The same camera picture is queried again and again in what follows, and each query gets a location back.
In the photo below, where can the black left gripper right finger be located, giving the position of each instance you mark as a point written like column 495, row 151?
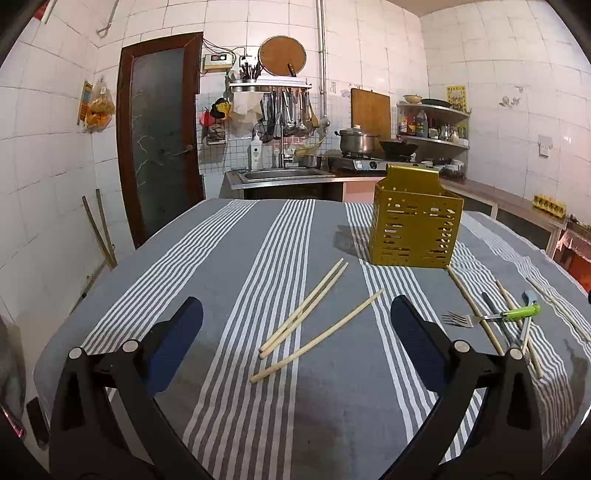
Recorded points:
column 485, row 423

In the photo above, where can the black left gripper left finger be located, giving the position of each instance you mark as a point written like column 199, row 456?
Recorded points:
column 106, row 423

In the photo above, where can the green handled fork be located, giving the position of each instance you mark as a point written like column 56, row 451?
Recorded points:
column 470, row 321

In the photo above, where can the black handled knife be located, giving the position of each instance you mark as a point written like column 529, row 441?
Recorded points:
column 496, row 313

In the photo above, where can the grey striped tablecloth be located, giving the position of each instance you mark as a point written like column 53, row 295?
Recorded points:
column 297, row 371

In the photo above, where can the yellow egg tray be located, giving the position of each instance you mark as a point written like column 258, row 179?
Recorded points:
column 550, row 205

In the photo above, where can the yellow perforated utensil caddy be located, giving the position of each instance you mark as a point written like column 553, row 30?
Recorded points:
column 416, row 220

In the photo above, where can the steel sink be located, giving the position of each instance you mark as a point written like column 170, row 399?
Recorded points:
column 273, row 175

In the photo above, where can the white soap bottle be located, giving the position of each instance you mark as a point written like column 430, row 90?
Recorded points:
column 255, row 153

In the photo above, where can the black wok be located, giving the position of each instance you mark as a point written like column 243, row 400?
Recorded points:
column 394, row 149

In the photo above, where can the steel gas stove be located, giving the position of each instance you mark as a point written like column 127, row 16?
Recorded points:
column 358, row 164

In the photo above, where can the steel cooking pot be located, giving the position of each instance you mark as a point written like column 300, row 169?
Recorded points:
column 354, row 141

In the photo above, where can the dark brown door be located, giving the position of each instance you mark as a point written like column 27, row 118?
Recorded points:
column 156, row 131

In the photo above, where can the rectangular wooden cutting board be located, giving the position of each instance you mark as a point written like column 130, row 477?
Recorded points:
column 372, row 112

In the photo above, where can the round wooden board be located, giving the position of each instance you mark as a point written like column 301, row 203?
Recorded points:
column 282, row 56

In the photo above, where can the corner wall shelf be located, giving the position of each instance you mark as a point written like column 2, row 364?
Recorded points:
column 440, row 132

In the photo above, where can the yellow wall poster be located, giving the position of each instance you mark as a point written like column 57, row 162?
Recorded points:
column 456, row 96

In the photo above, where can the wall utensil rack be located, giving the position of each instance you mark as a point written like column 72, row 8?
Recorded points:
column 269, row 107

